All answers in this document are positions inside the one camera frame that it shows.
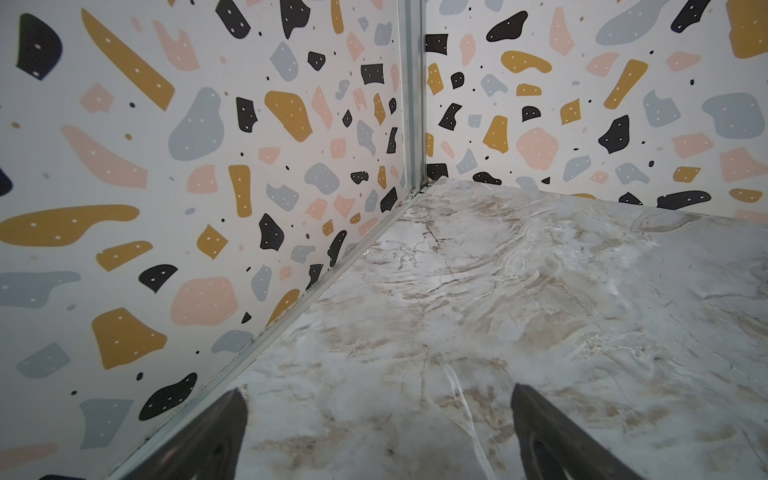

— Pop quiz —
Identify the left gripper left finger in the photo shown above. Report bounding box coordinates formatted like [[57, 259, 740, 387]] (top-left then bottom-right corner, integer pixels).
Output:
[[119, 389, 249, 479]]

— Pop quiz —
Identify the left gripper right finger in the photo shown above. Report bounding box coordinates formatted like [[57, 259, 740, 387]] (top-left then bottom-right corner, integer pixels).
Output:
[[510, 383, 639, 479]]

